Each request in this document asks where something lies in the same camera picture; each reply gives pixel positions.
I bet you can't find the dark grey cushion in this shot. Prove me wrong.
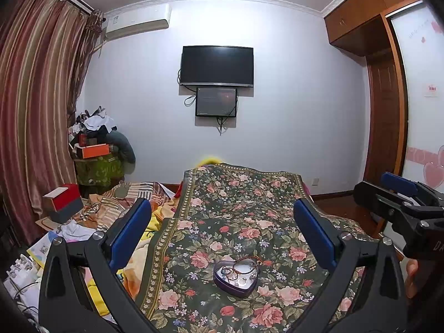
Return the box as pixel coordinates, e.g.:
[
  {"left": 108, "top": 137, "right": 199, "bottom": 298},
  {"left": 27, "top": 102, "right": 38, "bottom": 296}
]
[{"left": 110, "top": 131, "right": 136, "bottom": 164}]

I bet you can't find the floral blanket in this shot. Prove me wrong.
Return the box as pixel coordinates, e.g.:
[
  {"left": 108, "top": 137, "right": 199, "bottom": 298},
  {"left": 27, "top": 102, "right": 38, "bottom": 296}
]
[{"left": 136, "top": 164, "right": 379, "bottom": 333}]

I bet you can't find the black wall television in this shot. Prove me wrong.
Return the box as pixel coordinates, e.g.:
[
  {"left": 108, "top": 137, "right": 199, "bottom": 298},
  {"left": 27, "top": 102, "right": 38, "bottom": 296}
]
[{"left": 179, "top": 45, "right": 255, "bottom": 88}]

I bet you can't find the white air conditioner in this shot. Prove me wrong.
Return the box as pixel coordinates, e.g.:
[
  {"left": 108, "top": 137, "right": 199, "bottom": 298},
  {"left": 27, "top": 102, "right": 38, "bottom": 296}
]
[{"left": 104, "top": 4, "right": 173, "bottom": 41}]

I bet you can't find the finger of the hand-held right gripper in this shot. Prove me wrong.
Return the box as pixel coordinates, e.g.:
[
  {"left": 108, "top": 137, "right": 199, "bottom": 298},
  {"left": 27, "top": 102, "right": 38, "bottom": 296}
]
[
  {"left": 354, "top": 180, "right": 423, "bottom": 232},
  {"left": 380, "top": 171, "right": 444, "bottom": 208}
]

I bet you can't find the white sliding door with hearts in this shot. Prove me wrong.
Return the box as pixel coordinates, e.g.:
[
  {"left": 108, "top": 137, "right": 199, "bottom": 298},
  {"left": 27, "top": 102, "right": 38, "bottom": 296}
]
[{"left": 390, "top": 3, "right": 444, "bottom": 196}]

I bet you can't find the purple heart-shaped jewelry box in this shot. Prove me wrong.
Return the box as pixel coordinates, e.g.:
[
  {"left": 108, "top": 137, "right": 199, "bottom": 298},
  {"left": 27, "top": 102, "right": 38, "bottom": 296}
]
[{"left": 213, "top": 257, "right": 260, "bottom": 298}]

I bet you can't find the orange box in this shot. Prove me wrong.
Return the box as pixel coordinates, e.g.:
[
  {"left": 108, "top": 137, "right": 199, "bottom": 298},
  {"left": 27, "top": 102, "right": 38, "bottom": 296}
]
[{"left": 81, "top": 143, "right": 112, "bottom": 159}]

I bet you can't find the wooden wardrobe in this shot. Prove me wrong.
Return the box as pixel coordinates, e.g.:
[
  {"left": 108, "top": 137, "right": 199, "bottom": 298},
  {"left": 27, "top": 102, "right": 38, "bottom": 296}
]
[{"left": 324, "top": 0, "right": 423, "bottom": 195}]

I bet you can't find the small black wall screen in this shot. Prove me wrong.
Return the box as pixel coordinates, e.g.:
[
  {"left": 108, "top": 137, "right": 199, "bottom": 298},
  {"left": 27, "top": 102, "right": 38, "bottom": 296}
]
[{"left": 195, "top": 87, "right": 238, "bottom": 118}]

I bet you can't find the yellow blanket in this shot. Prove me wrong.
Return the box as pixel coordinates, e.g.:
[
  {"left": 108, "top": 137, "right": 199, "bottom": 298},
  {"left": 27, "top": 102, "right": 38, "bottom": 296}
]
[{"left": 82, "top": 155, "right": 224, "bottom": 316}]

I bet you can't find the person's right hand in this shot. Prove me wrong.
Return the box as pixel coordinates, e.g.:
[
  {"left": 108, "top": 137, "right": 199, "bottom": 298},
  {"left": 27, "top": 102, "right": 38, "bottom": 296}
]
[{"left": 405, "top": 259, "right": 420, "bottom": 299}]

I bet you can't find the red braided bracelet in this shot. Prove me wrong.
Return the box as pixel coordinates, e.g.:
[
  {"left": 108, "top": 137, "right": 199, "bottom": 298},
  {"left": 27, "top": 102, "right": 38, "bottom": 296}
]
[{"left": 225, "top": 257, "right": 260, "bottom": 280}]

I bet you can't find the red and grey box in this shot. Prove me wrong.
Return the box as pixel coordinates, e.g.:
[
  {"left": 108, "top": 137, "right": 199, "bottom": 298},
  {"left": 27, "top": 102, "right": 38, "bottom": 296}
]
[{"left": 42, "top": 183, "right": 84, "bottom": 223}]

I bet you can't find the pile of clothes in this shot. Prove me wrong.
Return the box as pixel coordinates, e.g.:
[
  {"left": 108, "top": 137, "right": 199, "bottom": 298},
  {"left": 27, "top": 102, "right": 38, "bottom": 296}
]
[{"left": 69, "top": 105, "right": 117, "bottom": 143}]

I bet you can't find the green box with clutter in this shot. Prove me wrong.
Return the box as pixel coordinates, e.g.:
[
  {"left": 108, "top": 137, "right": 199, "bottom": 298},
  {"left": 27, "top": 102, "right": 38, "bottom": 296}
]
[{"left": 74, "top": 154, "right": 125, "bottom": 187}]

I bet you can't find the striped red curtain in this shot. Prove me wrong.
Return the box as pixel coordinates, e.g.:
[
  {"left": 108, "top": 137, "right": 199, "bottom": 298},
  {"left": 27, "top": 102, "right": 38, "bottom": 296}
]
[{"left": 0, "top": 0, "right": 104, "bottom": 217}]

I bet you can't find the printed booklet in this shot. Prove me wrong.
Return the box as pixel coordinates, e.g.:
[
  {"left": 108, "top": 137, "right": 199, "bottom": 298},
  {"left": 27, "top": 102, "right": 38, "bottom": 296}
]
[{"left": 27, "top": 231, "right": 60, "bottom": 269}]

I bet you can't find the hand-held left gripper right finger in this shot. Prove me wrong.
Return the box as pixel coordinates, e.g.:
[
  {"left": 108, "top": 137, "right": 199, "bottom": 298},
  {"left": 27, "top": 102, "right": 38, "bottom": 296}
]
[{"left": 293, "top": 198, "right": 408, "bottom": 333}]

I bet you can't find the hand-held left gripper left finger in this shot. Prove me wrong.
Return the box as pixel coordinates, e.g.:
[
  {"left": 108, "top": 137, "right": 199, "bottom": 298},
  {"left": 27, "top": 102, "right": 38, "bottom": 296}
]
[{"left": 38, "top": 198, "right": 160, "bottom": 333}]

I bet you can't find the patchwork quilt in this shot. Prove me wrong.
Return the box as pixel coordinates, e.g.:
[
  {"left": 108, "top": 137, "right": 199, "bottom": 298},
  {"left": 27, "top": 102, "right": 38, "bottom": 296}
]
[{"left": 74, "top": 180, "right": 181, "bottom": 231}]

